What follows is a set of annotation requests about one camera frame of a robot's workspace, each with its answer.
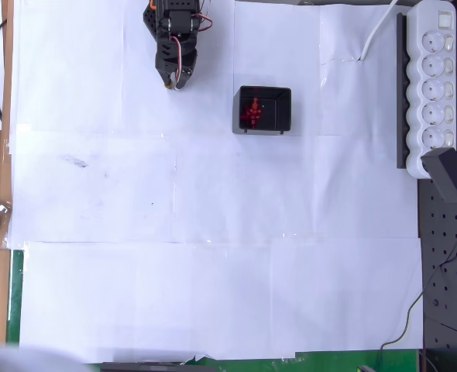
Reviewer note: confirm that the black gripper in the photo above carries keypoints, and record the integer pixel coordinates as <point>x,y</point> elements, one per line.
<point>173,67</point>

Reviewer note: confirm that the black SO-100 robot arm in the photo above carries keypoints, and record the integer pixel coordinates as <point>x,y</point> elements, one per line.
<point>178,19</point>

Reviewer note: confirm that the black open box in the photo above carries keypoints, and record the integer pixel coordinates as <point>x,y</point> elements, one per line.
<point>267,116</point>

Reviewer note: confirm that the white paper table cover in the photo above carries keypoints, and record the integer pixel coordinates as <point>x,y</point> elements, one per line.
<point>228,290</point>

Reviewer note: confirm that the white power strip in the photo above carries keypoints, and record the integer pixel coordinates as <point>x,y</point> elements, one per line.
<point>430,116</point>

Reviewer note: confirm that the green cutting mat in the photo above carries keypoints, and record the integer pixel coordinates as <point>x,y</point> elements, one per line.
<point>15,294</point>

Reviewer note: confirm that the black power adapter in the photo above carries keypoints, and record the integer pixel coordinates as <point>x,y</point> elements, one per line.
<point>445,174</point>

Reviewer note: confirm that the black flat device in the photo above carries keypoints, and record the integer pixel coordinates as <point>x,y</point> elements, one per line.
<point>155,367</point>

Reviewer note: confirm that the blurry grey object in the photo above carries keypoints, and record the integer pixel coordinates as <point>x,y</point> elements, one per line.
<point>19,358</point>

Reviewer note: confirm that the black perforated pegboard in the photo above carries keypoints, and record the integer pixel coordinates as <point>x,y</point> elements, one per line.
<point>445,271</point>

